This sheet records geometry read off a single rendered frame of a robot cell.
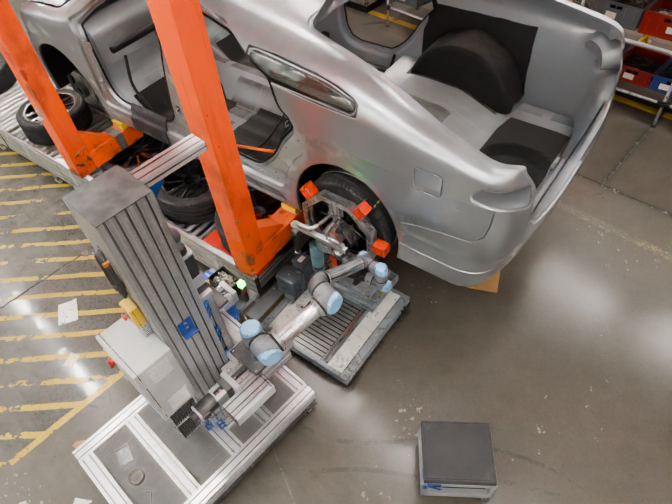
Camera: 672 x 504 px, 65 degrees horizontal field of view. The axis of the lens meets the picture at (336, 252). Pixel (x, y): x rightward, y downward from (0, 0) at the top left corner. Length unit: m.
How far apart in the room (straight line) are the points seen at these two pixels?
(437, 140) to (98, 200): 1.57
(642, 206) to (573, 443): 2.31
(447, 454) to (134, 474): 1.83
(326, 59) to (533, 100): 1.96
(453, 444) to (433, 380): 0.66
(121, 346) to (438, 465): 1.79
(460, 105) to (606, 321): 1.90
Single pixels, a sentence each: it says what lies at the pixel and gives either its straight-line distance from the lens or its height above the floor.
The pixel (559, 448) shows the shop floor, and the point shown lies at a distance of 3.73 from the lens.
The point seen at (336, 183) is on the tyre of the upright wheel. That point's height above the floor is 1.17.
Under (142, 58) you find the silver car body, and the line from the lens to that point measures 5.06.
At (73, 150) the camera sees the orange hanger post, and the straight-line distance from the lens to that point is 4.82.
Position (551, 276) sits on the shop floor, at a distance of 4.43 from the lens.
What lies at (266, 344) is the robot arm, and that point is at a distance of 2.73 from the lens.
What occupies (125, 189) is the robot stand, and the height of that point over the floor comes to 2.03.
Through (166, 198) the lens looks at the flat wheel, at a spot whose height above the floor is 0.50.
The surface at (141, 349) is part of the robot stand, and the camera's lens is 2.68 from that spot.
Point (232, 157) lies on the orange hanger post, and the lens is 3.02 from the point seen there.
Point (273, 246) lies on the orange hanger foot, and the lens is 3.69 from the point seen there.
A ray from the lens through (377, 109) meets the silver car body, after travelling 2.81.
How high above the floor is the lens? 3.34
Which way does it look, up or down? 49 degrees down
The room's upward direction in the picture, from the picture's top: 6 degrees counter-clockwise
